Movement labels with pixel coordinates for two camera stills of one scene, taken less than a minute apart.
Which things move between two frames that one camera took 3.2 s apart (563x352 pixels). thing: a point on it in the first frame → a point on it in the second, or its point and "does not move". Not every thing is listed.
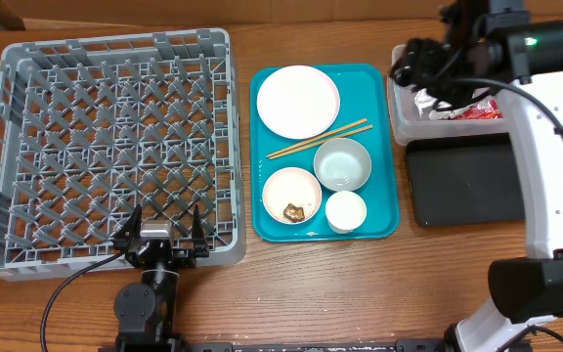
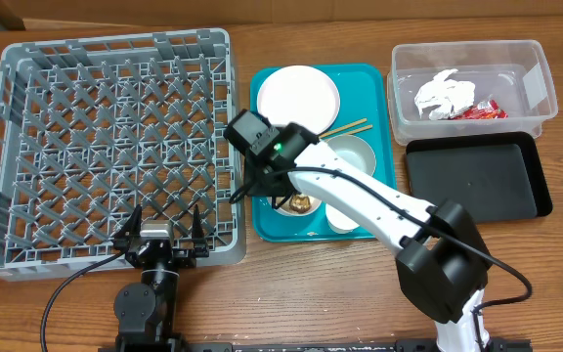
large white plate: [298, 102] does not move
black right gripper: [410, 66] → [260, 183]
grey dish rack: [82, 132] does not move
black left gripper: [188, 257] does not move
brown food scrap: [293, 213] → [299, 202]
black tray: [465, 180] does not move
